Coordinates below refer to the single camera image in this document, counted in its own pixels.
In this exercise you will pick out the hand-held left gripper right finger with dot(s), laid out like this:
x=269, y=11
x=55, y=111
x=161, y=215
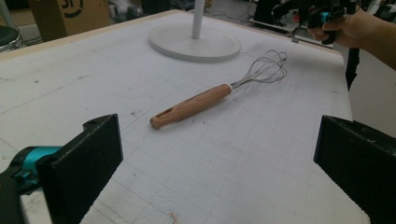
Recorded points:
x=358, y=161

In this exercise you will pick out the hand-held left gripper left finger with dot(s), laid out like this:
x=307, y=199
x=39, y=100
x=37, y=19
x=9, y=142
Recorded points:
x=79, y=168

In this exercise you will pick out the white round stand base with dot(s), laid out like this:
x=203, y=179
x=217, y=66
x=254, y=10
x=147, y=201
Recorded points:
x=194, y=43

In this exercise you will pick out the black round stool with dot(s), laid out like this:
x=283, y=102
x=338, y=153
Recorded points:
x=9, y=37

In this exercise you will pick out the brown cardboard box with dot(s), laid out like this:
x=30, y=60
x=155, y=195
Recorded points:
x=70, y=17

